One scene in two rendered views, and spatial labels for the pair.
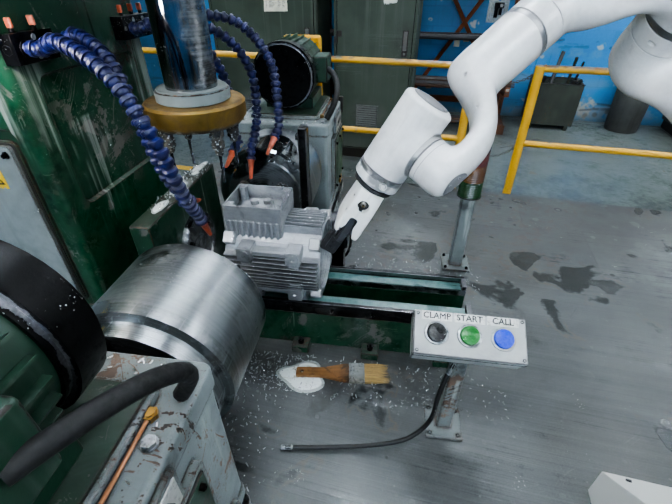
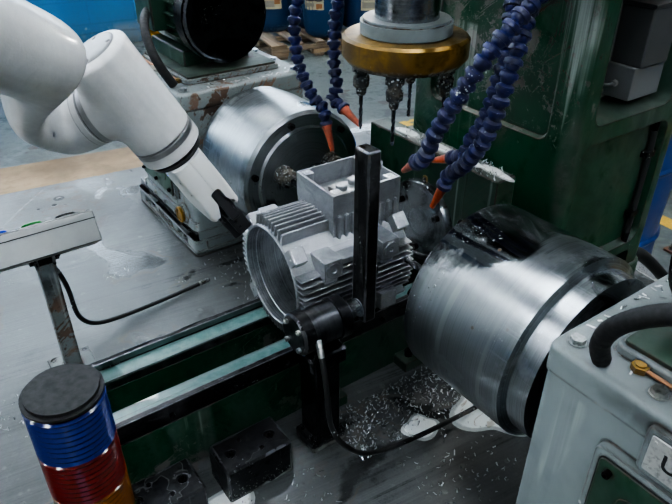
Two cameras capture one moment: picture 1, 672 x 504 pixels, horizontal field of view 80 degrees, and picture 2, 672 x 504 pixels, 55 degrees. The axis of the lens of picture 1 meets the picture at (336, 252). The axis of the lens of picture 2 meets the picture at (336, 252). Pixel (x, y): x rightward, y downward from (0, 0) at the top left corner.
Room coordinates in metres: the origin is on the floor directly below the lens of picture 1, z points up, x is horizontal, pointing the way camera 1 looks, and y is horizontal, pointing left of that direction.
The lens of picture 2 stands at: (1.36, -0.45, 1.56)
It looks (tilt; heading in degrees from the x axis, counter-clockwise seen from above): 32 degrees down; 137
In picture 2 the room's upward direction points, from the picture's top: straight up
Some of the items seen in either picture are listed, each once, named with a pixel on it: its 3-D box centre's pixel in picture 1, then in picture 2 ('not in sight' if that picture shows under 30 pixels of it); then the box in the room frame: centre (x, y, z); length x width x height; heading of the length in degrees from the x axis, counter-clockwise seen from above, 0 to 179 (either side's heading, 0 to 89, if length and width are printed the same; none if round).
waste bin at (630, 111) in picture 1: (630, 103); not in sight; (4.71, -3.36, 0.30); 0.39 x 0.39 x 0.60
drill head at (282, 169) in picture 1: (276, 175); (539, 330); (1.08, 0.17, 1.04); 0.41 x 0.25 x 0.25; 172
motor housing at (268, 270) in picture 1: (282, 249); (326, 255); (0.73, 0.12, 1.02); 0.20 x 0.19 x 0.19; 81
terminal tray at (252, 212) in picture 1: (260, 211); (347, 195); (0.74, 0.16, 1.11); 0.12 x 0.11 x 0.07; 81
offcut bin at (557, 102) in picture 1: (555, 90); not in sight; (4.85, -2.53, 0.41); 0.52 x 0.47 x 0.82; 76
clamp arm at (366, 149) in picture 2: (305, 180); (364, 239); (0.86, 0.07, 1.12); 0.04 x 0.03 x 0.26; 82
